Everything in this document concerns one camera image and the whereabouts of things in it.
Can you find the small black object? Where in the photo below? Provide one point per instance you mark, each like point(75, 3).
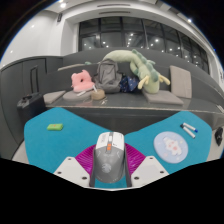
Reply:
point(218, 136)

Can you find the navy blue patterned bag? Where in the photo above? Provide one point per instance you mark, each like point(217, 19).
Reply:
point(129, 84)

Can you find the ceiling lights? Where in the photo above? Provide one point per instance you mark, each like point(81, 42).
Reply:
point(62, 5)

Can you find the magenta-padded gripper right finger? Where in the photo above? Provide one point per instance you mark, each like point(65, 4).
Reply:
point(150, 170)

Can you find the green eraser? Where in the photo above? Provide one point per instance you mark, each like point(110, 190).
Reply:
point(55, 127)

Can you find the small grey seat cushion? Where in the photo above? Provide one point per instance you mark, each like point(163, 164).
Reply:
point(54, 96)

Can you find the round light blue mouse pad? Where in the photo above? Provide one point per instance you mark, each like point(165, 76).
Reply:
point(170, 147)

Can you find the grey upholstered bench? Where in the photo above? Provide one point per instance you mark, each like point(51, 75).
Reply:
point(133, 106)

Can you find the green dragon plush toy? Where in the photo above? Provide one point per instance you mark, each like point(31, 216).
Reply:
point(150, 80)

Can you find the grey and white computer mouse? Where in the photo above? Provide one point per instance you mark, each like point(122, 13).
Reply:
point(109, 163)

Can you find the dark glass window row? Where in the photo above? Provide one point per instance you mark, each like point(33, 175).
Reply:
point(113, 36)

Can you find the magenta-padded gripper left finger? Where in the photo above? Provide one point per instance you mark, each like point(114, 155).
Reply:
point(71, 170)

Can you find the tan round pouch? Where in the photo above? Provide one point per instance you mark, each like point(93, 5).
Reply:
point(98, 95)

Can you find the white marker with blue cap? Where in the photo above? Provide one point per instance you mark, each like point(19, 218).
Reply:
point(190, 127)

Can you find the flat grey seat cushion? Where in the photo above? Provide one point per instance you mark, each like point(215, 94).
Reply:
point(163, 97)

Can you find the grey backpack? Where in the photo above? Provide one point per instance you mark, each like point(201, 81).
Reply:
point(108, 76)

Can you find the upright grey square cushion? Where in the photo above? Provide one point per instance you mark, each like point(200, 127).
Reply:
point(181, 81)

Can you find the black suitcase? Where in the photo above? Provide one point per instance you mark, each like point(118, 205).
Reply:
point(30, 108)

